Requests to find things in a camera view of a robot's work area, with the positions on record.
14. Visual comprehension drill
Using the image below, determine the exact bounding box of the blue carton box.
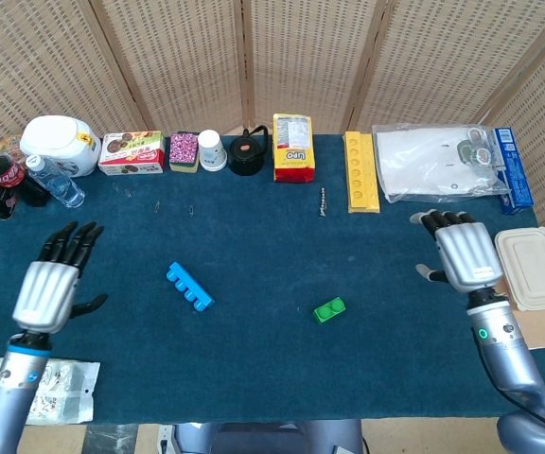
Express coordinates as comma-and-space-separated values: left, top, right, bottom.
492, 126, 536, 217

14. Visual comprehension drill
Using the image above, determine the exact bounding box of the purple patterned sponge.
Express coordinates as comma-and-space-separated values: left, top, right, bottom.
168, 131, 201, 173

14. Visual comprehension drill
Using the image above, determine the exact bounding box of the cola bottle red label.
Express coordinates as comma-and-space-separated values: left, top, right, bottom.
0, 154, 50, 208

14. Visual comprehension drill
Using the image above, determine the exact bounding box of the black teapot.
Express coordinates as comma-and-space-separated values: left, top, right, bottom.
228, 124, 271, 178

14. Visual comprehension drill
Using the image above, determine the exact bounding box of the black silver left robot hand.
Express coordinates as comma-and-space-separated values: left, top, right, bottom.
11, 220, 110, 336

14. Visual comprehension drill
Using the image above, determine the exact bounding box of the green toy brick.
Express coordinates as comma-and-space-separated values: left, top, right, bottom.
312, 296, 347, 324

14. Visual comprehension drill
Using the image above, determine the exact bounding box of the white printed plastic package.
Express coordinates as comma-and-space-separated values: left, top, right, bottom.
0, 357, 101, 425

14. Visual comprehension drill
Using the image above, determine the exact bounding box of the blue toy brick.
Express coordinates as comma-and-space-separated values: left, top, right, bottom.
166, 261, 216, 312

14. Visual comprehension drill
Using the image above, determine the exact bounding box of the white paper cup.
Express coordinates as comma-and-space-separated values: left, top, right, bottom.
198, 129, 229, 172

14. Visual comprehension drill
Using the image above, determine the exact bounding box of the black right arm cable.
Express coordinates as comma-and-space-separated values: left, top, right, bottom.
484, 359, 545, 439

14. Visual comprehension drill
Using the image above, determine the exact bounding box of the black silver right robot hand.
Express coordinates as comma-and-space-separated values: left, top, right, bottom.
409, 210, 504, 294

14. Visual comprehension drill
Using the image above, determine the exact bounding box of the clear water bottle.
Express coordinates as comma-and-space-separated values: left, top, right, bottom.
25, 154, 86, 209

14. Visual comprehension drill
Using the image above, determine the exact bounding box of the yellow red snack bag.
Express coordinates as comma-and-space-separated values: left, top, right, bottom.
272, 113, 316, 183

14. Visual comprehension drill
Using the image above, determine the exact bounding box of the clear plastic bag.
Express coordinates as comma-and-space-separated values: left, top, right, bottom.
371, 123, 513, 204

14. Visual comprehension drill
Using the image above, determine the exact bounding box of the bamboo folding screen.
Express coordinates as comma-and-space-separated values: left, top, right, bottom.
0, 0, 545, 341

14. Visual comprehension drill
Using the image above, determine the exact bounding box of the red white cookie box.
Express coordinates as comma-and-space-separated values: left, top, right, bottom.
97, 131, 167, 177

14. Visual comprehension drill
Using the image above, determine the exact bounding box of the white plastic jug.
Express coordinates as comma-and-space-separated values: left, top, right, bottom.
19, 115, 102, 179

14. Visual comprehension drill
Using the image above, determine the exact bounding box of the beige lunch box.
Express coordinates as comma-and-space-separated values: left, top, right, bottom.
493, 226, 545, 312

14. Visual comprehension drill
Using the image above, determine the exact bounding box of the orange labelled packet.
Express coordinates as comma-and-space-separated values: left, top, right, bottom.
0, 134, 24, 165

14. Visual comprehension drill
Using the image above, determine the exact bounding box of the yellow board with holes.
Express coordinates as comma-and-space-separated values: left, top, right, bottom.
343, 131, 381, 215

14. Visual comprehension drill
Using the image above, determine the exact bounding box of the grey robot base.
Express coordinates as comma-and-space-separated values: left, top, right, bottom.
158, 419, 366, 454

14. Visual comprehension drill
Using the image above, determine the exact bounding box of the blue felt table cloth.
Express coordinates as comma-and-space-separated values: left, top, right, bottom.
0, 133, 545, 427

